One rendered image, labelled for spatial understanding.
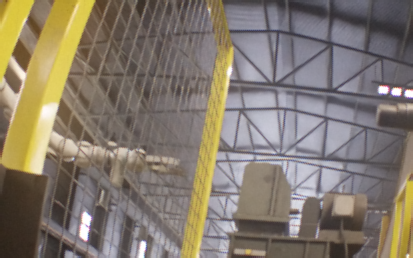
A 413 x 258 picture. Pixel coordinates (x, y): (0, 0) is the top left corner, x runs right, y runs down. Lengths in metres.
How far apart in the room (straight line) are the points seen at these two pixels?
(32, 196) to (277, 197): 5.06
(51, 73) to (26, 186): 0.39
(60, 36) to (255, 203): 4.70
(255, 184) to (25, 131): 4.79
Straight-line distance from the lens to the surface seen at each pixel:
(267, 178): 5.41
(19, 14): 0.62
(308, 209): 5.45
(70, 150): 1.93
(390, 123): 2.92
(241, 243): 5.19
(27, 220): 0.32
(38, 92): 0.70
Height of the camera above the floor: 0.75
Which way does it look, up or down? 22 degrees up
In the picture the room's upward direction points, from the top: 10 degrees clockwise
